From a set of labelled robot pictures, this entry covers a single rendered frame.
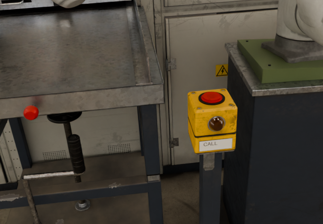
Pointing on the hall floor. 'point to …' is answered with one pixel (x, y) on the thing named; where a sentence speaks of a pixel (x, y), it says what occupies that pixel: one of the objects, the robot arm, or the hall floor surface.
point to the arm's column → (274, 157)
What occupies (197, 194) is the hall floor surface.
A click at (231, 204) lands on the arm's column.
